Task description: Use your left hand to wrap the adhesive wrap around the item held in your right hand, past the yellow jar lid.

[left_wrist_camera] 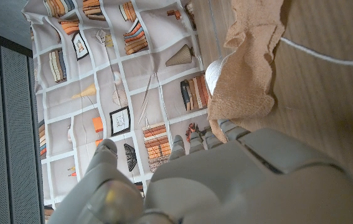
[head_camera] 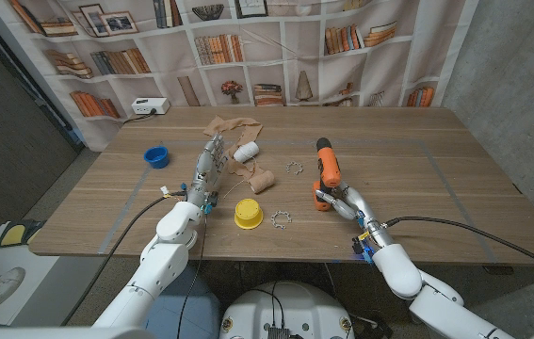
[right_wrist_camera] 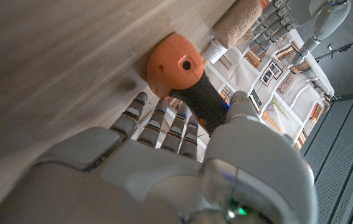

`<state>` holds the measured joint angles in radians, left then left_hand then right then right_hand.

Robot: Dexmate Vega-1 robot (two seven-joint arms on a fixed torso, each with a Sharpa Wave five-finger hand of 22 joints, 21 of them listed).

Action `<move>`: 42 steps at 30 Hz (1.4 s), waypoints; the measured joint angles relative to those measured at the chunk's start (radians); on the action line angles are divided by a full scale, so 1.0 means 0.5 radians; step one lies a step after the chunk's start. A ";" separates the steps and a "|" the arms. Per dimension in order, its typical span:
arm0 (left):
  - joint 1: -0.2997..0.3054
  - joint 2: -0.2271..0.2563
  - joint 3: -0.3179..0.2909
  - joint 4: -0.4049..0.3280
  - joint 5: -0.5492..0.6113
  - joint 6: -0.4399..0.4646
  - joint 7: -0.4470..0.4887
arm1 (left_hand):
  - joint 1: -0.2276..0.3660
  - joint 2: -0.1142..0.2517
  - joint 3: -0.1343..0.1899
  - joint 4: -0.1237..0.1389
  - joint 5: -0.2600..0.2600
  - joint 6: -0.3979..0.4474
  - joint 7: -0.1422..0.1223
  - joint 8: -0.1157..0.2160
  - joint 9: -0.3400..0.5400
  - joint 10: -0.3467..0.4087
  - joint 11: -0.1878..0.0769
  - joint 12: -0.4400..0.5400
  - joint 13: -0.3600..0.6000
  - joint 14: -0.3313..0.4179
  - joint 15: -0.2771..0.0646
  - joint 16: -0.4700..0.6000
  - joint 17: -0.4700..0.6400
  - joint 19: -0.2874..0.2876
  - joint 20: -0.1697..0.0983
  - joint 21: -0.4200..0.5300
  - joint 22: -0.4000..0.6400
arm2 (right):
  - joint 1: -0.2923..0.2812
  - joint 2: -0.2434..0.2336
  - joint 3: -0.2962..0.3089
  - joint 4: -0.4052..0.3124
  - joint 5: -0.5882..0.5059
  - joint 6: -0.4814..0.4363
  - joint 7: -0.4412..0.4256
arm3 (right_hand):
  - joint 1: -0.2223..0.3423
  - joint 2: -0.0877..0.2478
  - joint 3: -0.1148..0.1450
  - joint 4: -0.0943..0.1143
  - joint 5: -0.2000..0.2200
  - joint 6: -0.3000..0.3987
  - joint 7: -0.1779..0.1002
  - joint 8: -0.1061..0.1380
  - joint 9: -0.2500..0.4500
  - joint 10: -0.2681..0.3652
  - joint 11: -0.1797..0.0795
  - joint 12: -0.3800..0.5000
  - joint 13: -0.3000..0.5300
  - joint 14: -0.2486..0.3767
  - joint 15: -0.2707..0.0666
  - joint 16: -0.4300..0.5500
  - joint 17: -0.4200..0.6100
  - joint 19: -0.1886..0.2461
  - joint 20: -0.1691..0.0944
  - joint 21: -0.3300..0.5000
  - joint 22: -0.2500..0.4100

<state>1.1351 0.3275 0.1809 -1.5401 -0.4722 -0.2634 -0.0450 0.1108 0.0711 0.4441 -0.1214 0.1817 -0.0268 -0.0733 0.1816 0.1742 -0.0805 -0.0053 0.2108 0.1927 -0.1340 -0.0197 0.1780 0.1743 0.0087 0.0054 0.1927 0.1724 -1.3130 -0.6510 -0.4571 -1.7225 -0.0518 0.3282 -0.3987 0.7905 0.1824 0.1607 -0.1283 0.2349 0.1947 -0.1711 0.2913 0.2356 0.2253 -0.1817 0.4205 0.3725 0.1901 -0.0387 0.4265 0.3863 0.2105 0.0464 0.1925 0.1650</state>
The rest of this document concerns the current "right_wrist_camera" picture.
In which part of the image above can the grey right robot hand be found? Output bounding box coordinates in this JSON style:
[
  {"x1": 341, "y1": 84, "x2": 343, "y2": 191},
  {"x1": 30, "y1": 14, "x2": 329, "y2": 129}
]
[{"x1": 0, "y1": 91, "x2": 319, "y2": 224}]

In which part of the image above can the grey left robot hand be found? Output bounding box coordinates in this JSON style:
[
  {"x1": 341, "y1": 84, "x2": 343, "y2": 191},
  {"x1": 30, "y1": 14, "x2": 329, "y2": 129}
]
[{"x1": 249, "y1": 0, "x2": 351, "y2": 66}]

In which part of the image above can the orange black electric screwdriver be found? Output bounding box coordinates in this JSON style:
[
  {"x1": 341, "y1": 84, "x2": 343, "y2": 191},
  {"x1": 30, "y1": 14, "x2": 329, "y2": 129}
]
[{"x1": 146, "y1": 32, "x2": 228, "y2": 134}]

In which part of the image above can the black stand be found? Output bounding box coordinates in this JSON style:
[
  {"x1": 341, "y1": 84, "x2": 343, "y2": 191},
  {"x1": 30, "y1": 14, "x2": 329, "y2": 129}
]
[{"x1": 314, "y1": 26, "x2": 353, "y2": 63}]

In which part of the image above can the printed bookshelf backdrop cloth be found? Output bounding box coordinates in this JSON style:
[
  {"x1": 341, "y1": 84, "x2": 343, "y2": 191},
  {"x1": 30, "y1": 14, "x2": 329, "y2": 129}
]
[{"x1": 163, "y1": 27, "x2": 336, "y2": 153}]

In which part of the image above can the white twine spool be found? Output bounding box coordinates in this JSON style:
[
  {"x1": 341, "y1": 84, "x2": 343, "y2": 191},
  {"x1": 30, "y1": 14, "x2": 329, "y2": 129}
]
[{"x1": 202, "y1": 37, "x2": 228, "y2": 65}]

